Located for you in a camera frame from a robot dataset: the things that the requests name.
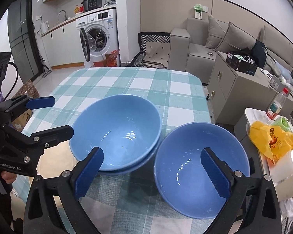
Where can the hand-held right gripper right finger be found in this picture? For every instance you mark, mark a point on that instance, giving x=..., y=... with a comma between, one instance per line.
x=216, y=173

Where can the low side table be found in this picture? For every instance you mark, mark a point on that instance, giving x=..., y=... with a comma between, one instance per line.
x=252, y=113

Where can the dark glass door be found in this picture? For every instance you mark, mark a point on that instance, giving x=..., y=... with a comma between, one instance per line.
x=22, y=41

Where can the white kitchen counter cabinets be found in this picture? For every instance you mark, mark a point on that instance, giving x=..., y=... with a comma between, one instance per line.
x=63, y=43

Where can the yellow plastic bag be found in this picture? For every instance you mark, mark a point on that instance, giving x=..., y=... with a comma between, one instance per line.
x=268, y=136

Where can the kitchen faucet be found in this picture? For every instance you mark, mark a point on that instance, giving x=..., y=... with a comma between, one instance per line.
x=62, y=14

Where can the patterned flat cardboard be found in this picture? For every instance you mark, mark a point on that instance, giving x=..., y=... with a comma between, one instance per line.
x=29, y=90

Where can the red cardboard box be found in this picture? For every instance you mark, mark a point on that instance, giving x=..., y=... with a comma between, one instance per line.
x=109, y=58

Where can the clear bottle with red cap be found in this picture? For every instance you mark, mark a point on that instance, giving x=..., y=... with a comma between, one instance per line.
x=277, y=104

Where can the teal checked tablecloth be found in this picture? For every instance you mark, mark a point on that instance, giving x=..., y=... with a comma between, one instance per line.
x=127, y=82

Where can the grey sofa cushion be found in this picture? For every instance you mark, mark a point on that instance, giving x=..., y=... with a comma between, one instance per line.
x=214, y=31
x=236, y=39

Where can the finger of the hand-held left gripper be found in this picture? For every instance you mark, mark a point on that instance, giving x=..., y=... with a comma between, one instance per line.
x=56, y=134
x=41, y=102

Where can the green plastic bag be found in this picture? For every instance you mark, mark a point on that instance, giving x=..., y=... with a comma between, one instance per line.
x=282, y=123

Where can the grey side cabinet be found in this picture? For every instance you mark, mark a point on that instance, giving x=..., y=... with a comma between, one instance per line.
x=227, y=90

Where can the black box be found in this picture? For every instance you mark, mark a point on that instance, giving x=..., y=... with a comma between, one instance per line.
x=241, y=64

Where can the grey sofa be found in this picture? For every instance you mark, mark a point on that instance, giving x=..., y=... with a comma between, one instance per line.
x=183, y=43

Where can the brown cardboard box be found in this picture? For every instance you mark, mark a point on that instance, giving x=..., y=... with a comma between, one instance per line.
x=22, y=120

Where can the dark bag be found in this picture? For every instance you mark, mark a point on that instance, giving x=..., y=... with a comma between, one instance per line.
x=260, y=51

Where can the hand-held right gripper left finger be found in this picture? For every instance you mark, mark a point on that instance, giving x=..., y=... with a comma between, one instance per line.
x=89, y=173

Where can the black pressure cooker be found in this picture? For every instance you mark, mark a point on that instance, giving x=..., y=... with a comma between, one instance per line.
x=92, y=3

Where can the stick vacuum cleaner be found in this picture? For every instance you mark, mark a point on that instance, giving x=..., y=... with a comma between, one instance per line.
x=46, y=68

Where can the person's left hand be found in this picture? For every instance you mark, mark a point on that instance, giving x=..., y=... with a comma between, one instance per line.
x=7, y=178

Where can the white electric kettle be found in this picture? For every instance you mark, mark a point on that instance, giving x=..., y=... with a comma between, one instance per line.
x=44, y=26

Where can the person's left forearm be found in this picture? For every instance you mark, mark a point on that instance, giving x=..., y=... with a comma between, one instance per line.
x=0, y=207

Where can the white paper roll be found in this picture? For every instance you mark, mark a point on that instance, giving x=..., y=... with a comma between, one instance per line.
x=285, y=165

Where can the yellow oil bottle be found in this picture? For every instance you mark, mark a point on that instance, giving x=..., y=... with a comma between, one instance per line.
x=77, y=9

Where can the white washing machine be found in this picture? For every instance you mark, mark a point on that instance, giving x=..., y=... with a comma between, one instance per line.
x=107, y=22

